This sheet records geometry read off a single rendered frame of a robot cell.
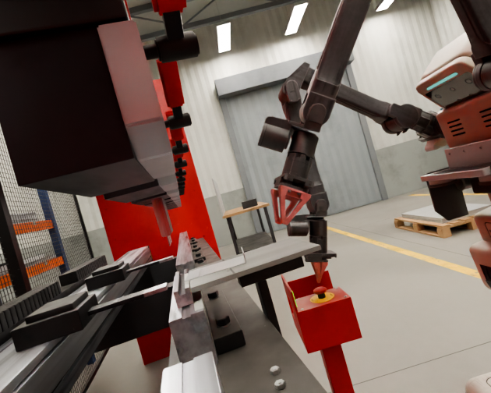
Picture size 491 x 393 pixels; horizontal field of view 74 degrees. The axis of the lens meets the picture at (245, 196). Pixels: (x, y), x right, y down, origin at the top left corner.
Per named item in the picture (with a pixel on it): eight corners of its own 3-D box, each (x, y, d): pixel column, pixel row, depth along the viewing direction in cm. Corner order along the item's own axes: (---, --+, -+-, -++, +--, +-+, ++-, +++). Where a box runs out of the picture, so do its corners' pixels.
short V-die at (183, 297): (193, 302, 60) (188, 287, 60) (178, 308, 59) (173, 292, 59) (190, 280, 79) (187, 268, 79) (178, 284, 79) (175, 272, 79)
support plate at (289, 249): (321, 249, 64) (320, 244, 64) (192, 293, 59) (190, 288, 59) (291, 241, 81) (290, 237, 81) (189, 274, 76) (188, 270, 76)
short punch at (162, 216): (174, 244, 62) (161, 197, 62) (164, 247, 62) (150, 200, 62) (175, 240, 72) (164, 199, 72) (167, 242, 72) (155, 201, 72)
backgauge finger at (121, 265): (174, 264, 101) (169, 249, 101) (87, 292, 96) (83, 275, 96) (174, 259, 113) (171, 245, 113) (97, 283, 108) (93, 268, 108)
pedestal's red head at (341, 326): (362, 338, 90) (344, 276, 90) (308, 354, 90) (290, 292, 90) (340, 312, 110) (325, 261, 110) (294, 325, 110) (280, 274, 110)
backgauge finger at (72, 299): (167, 301, 60) (160, 275, 60) (15, 352, 55) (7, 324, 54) (170, 286, 71) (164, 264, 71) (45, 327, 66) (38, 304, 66)
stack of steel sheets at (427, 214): (494, 209, 387) (492, 203, 387) (443, 224, 386) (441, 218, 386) (442, 206, 488) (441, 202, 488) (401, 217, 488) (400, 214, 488)
